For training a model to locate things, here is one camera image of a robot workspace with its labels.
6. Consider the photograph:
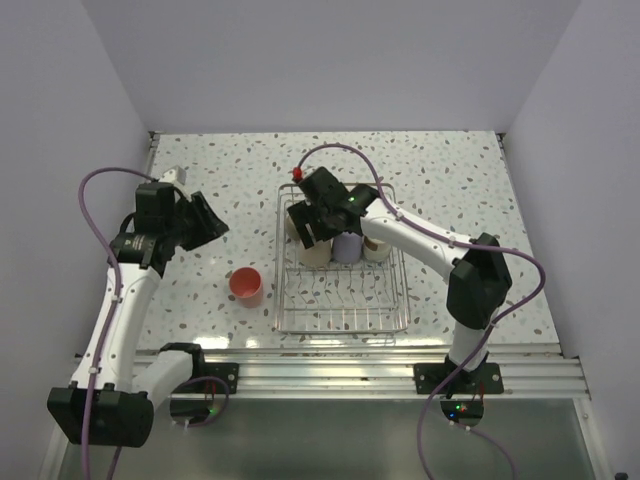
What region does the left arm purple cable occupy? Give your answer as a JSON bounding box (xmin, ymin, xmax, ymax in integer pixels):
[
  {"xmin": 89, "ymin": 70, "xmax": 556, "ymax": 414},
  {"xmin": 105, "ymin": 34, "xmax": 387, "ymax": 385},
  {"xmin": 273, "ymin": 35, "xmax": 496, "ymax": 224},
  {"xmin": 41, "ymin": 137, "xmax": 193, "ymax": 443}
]
[{"xmin": 79, "ymin": 167, "xmax": 161, "ymax": 480}]

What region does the wire dish rack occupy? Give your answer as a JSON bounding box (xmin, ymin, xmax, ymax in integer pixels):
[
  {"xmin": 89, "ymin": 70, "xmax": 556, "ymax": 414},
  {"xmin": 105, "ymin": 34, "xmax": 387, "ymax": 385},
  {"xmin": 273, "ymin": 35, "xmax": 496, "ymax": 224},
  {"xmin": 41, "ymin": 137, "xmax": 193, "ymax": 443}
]
[{"xmin": 274, "ymin": 184, "xmax": 410, "ymax": 335}]

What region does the small grey-green mug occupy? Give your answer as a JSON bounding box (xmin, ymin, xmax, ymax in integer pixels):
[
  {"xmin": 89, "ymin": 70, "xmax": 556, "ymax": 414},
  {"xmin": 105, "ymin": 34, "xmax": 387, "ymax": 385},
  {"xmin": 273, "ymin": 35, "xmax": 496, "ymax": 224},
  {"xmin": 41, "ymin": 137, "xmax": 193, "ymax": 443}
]
[{"xmin": 285, "ymin": 216, "xmax": 300, "ymax": 242}]

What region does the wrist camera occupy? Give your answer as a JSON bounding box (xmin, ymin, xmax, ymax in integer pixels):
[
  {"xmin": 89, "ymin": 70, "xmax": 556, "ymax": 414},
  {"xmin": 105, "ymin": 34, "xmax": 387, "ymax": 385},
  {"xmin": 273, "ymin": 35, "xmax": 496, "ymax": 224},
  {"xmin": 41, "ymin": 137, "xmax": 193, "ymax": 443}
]
[
  {"xmin": 292, "ymin": 167, "xmax": 304, "ymax": 183},
  {"xmin": 159, "ymin": 166, "xmax": 187, "ymax": 193}
]

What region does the steel cup with handle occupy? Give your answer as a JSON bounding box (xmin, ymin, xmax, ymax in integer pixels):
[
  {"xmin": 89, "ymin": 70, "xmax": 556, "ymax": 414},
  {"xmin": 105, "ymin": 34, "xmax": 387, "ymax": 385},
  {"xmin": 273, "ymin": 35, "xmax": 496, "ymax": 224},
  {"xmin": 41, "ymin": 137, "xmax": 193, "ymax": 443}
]
[{"xmin": 362, "ymin": 236, "xmax": 391, "ymax": 263}]

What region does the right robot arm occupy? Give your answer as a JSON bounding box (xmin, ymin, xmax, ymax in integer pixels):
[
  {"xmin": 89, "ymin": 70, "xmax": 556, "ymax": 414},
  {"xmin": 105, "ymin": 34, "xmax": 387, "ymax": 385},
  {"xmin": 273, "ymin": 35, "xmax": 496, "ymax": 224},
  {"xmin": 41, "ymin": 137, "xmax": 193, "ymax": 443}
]
[{"xmin": 288, "ymin": 167, "xmax": 512, "ymax": 393}]

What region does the red plastic cup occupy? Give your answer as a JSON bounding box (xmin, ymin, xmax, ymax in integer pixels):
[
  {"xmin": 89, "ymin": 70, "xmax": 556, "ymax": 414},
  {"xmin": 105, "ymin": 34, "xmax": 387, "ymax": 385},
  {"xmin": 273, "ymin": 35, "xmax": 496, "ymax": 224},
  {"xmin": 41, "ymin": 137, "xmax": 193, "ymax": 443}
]
[{"xmin": 229, "ymin": 267, "xmax": 264, "ymax": 308}]

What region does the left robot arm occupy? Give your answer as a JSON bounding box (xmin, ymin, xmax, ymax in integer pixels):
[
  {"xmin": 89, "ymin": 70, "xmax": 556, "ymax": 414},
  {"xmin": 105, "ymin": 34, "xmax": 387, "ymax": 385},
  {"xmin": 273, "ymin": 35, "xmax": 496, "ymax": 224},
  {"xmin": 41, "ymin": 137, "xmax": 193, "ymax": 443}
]
[{"xmin": 47, "ymin": 180, "xmax": 229, "ymax": 448}]

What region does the tall beige plastic cup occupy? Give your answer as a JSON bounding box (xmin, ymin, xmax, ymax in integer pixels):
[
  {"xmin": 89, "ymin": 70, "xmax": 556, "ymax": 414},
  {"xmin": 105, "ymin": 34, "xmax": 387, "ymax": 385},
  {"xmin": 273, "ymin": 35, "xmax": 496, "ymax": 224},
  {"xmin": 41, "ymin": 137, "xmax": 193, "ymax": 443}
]
[{"xmin": 297, "ymin": 241, "xmax": 332, "ymax": 268}]

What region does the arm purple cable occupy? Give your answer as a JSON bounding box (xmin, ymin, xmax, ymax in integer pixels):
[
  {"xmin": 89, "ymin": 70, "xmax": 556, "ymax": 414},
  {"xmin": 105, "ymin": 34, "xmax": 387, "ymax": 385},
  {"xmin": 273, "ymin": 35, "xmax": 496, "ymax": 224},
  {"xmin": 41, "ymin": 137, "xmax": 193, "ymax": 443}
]
[
  {"xmin": 79, "ymin": 167, "xmax": 161, "ymax": 480},
  {"xmin": 294, "ymin": 144, "xmax": 547, "ymax": 480}
]

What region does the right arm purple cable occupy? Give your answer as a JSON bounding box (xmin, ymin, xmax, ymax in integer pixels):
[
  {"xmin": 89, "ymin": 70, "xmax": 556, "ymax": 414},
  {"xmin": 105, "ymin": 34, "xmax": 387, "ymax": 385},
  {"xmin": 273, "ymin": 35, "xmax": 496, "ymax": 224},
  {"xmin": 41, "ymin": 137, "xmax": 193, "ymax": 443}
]
[{"xmin": 294, "ymin": 144, "xmax": 547, "ymax": 480}]

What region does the purple plastic cup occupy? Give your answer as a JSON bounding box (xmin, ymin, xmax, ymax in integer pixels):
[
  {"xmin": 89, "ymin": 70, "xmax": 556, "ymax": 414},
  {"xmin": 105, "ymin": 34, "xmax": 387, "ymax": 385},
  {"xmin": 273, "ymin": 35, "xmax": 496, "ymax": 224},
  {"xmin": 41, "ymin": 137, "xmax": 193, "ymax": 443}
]
[{"xmin": 332, "ymin": 232, "xmax": 362, "ymax": 264}]

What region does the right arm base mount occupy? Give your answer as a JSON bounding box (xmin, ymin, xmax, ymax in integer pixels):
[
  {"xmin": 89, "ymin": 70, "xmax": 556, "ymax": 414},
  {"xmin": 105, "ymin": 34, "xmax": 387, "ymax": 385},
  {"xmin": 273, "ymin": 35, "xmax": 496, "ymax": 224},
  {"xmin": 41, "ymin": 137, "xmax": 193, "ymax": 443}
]
[{"xmin": 412, "ymin": 359, "xmax": 502, "ymax": 397}]

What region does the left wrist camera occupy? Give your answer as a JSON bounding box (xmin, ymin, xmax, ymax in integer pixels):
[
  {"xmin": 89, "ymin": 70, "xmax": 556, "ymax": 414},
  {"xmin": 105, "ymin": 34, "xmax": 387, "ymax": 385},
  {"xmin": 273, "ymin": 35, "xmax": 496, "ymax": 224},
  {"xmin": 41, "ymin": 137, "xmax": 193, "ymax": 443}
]
[{"xmin": 159, "ymin": 166, "xmax": 187, "ymax": 193}]

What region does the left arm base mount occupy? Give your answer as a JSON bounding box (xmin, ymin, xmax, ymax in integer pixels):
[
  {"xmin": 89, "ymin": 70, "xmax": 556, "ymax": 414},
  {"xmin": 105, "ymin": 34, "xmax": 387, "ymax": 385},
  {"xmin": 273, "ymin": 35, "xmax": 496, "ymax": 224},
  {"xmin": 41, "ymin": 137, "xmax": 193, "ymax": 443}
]
[{"xmin": 171, "ymin": 362, "xmax": 240, "ymax": 395}]

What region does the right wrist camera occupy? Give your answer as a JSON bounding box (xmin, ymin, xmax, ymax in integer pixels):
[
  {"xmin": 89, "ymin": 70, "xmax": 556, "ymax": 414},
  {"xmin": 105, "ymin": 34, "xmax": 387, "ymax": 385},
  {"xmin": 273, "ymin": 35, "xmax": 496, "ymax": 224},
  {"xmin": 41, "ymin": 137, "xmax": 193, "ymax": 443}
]
[{"xmin": 292, "ymin": 167, "xmax": 304, "ymax": 183}]

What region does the aluminium rail frame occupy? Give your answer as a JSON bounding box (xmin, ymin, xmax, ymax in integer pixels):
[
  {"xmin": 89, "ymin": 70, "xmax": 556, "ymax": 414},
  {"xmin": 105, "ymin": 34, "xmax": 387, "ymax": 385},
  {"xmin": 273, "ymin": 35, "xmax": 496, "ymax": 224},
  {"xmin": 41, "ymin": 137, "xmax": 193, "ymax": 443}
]
[{"xmin": 205, "ymin": 345, "xmax": 590, "ymax": 400}]

